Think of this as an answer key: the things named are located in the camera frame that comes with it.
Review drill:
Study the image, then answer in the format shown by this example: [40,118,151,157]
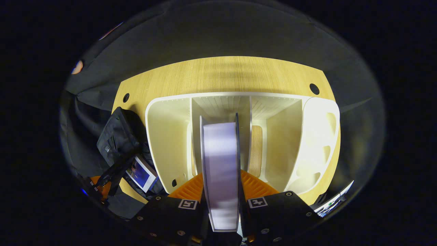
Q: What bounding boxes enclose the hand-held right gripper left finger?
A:
[131,173,210,244]

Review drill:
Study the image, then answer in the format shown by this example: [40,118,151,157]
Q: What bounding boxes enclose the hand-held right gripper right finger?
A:
[240,169,322,244]

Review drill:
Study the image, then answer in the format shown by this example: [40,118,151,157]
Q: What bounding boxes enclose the blue cover book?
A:
[125,155,159,193]

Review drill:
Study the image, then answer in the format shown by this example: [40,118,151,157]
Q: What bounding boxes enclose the black schoolbag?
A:
[90,107,168,220]

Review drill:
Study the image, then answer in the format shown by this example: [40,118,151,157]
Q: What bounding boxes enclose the white cover book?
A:
[200,113,241,233]

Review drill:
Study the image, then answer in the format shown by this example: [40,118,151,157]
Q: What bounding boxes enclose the white bookshelf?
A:
[145,92,341,196]

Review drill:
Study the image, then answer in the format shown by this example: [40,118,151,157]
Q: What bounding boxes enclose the black backdrop cloth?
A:
[60,0,386,212]

